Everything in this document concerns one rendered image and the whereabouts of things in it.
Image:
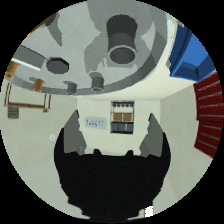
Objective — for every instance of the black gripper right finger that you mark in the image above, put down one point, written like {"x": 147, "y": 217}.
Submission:
{"x": 155, "y": 147}

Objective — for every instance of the blue crate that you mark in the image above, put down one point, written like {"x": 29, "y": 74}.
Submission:
{"x": 197, "y": 64}

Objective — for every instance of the grey metal sleeve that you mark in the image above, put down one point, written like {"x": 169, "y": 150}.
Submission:
{"x": 121, "y": 56}
{"x": 97, "y": 84}
{"x": 71, "y": 90}

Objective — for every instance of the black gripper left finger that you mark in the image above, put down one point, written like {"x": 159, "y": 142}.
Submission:
{"x": 69, "y": 145}

